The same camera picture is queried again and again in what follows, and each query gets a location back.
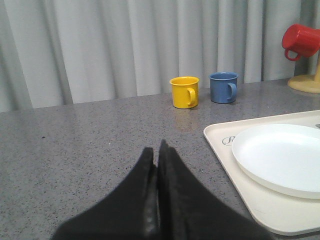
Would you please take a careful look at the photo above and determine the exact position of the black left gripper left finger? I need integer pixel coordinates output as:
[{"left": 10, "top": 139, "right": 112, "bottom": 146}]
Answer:
[{"left": 52, "top": 147, "right": 158, "bottom": 240}]

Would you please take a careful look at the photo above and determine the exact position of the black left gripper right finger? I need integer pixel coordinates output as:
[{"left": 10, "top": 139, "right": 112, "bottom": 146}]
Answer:
[{"left": 158, "top": 140, "right": 272, "bottom": 240}]

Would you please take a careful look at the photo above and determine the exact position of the white round plate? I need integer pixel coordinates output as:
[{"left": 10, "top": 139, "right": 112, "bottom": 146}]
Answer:
[{"left": 231, "top": 124, "right": 320, "bottom": 200}]

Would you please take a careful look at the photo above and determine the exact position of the cream rabbit serving tray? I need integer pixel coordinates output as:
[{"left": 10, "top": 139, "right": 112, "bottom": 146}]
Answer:
[{"left": 203, "top": 110, "right": 320, "bottom": 236}]

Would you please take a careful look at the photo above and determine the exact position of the yellow enamel mug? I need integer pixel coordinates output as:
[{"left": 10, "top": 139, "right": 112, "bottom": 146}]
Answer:
[{"left": 169, "top": 76, "right": 200, "bottom": 109}]

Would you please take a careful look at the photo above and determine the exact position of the blue enamel mug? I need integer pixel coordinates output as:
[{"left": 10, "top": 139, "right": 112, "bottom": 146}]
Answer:
[{"left": 209, "top": 72, "right": 239, "bottom": 104}]

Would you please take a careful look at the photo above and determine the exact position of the grey pleated curtain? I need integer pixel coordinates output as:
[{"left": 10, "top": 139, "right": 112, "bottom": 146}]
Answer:
[{"left": 0, "top": 0, "right": 320, "bottom": 112}]

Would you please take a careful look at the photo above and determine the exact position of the wooden mug tree stand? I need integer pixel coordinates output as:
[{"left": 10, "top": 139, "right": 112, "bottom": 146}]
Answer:
[{"left": 287, "top": 56, "right": 320, "bottom": 94}]

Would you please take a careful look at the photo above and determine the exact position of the red enamel mug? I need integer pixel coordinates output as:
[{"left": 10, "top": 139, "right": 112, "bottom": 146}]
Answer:
[{"left": 281, "top": 24, "right": 320, "bottom": 61}]

